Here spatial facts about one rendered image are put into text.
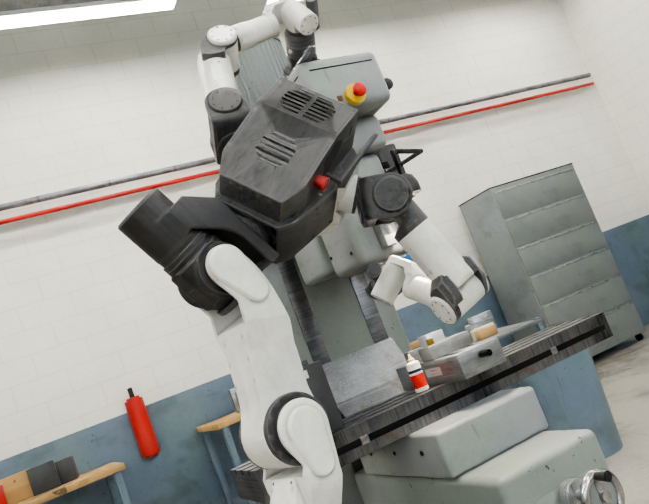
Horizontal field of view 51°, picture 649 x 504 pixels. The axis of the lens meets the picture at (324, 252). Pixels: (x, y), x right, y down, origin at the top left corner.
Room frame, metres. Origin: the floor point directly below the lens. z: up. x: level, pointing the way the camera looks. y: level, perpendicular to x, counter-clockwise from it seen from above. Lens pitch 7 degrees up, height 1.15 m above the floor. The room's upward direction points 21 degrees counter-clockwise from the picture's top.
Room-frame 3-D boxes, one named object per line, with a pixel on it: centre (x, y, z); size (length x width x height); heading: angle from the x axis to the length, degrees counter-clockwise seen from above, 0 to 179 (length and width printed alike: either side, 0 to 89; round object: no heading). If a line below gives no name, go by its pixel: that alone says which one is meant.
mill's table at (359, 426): (2.06, -0.16, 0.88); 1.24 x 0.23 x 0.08; 117
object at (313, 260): (2.22, -0.05, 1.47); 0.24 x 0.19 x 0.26; 117
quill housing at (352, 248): (2.05, -0.13, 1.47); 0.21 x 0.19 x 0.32; 117
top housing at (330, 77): (2.06, -0.13, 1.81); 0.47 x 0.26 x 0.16; 27
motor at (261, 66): (2.27, -0.02, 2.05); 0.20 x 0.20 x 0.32
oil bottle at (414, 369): (1.99, -0.12, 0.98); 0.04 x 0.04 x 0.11
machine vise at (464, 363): (2.06, -0.22, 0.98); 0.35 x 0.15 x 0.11; 26
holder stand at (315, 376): (1.88, 0.24, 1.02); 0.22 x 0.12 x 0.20; 118
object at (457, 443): (2.05, -0.14, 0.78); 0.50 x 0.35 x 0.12; 27
